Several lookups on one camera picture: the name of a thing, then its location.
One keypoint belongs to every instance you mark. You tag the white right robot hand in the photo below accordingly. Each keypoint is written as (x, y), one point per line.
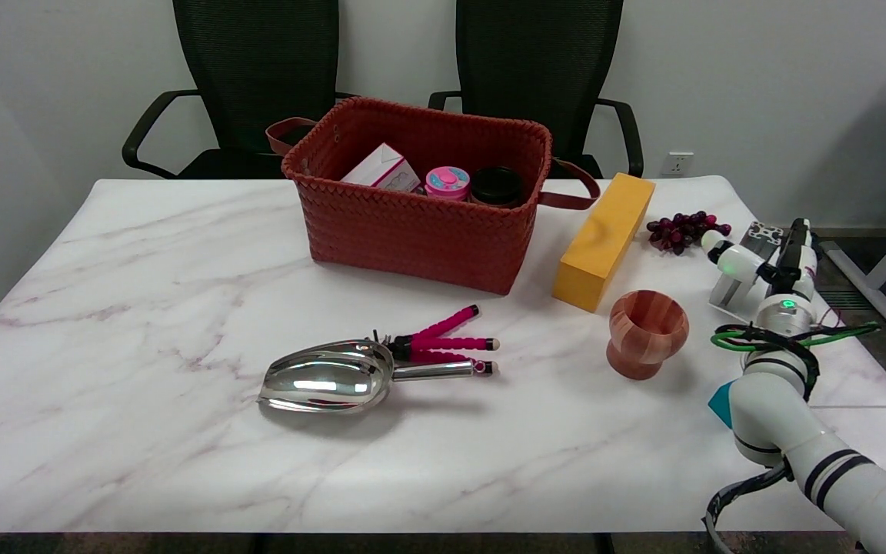
(751, 265)

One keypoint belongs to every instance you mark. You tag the silver aluminium rectangular block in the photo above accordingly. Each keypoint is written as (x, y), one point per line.
(729, 292)

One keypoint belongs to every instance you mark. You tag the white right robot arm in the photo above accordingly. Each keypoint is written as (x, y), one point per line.
(797, 415)

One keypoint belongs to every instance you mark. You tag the yellow rectangular block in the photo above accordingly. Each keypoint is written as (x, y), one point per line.
(604, 238)

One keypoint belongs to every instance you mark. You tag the dark red grape bunch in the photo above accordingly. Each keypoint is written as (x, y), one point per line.
(681, 229)

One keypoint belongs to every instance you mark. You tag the wooden cup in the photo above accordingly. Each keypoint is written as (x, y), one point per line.
(647, 331)

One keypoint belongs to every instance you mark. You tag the teal cube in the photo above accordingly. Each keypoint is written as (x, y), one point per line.
(721, 404)

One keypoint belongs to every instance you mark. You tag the black lidded jar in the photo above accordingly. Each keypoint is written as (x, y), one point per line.
(496, 187)

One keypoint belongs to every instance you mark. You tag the black mesh office chair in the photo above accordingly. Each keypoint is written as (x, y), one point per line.
(254, 77)
(539, 77)

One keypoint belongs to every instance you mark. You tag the pink lidded jar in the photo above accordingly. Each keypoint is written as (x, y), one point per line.
(447, 183)

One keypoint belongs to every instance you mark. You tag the pink flexible mini tripod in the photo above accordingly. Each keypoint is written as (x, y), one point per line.
(443, 342)

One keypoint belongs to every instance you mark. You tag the red woven basket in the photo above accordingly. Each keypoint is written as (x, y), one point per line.
(420, 223)

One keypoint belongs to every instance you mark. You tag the white pink carton box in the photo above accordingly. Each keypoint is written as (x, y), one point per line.
(381, 171)

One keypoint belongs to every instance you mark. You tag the shiny metal scoop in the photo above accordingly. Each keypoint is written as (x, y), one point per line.
(335, 377)

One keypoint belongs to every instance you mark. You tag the white wall socket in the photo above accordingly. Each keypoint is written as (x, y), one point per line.
(679, 164)

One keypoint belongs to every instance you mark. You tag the white desk frame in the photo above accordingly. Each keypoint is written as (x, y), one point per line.
(885, 269)

